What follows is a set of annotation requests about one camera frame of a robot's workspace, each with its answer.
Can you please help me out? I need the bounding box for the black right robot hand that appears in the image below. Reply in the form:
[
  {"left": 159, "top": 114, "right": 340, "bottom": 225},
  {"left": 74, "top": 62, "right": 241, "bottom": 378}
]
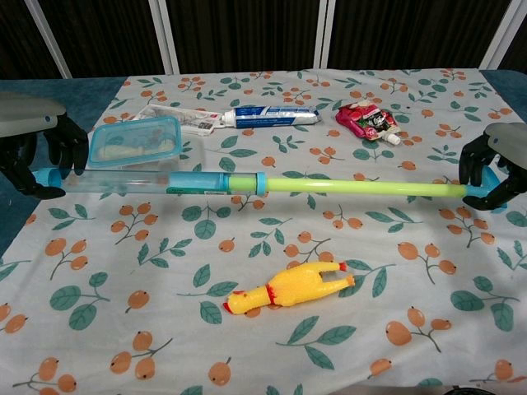
[{"left": 458, "top": 132, "right": 527, "bottom": 212}]

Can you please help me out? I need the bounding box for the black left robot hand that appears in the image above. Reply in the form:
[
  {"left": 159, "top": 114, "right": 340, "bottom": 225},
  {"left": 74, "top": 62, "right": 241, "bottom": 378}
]
[{"left": 0, "top": 114, "right": 90, "bottom": 202}]

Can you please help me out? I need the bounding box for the blue green water pump toy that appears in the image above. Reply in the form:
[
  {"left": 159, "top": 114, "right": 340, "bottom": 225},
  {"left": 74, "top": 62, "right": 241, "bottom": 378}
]
[{"left": 31, "top": 164, "right": 509, "bottom": 213}]

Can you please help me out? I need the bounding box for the clear container with blue lid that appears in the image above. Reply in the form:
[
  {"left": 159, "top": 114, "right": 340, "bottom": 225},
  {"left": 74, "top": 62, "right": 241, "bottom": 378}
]
[{"left": 86, "top": 115, "right": 206, "bottom": 173}]

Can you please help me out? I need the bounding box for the white crumpled plastic packet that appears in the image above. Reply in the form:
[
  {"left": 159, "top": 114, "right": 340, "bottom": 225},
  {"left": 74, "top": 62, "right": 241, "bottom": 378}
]
[{"left": 130, "top": 104, "right": 219, "bottom": 137}]

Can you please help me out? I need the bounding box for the red spouted drink pouch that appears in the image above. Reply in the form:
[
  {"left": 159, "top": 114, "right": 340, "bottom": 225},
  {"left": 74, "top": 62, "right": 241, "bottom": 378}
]
[{"left": 334, "top": 100, "right": 402, "bottom": 146}]

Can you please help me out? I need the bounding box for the blue and white toothpaste tube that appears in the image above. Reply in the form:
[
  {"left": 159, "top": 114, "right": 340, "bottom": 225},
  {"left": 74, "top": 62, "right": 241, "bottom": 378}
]
[{"left": 219, "top": 105, "right": 321, "bottom": 130}]

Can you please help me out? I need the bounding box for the yellow rubber chicken toy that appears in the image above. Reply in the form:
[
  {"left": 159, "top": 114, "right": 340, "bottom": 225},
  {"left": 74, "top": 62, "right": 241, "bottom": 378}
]
[{"left": 222, "top": 261, "right": 355, "bottom": 317}]

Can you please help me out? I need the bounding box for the floral fruit print tablecloth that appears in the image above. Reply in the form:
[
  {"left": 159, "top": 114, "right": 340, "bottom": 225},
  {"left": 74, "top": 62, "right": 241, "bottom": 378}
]
[{"left": 0, "top": 68, "right": 527, "bottom": 395}]

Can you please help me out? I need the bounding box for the white metal frame post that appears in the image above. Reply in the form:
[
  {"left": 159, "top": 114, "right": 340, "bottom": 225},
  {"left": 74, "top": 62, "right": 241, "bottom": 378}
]
[
  {"left": 23, "top": 0, "right": 72, "bottom": 79},
  {"left": 312, "top": 0, "right": 339, "bottom": 70},
  {"left": 148, "top": 0, "right": 180, "bottom": 76},
  {"left": 479, "top": 0, "right": 527, "bottom": 71}
]

